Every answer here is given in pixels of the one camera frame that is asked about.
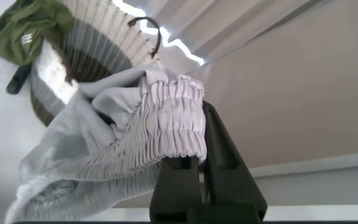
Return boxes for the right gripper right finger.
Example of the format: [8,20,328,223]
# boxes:
[201,100,269,223]

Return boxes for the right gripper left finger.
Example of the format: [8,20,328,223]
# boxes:
[149,156,203,223]

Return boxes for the pale grey shorts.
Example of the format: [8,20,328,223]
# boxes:
[4,64,208,224]

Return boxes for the white laundry basket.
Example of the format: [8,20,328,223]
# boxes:
[29,0,163,127]

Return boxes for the white curtain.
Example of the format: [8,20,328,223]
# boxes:
[112,0,323,66]

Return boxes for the green garment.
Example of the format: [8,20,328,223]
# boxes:
[0,0,75,66]

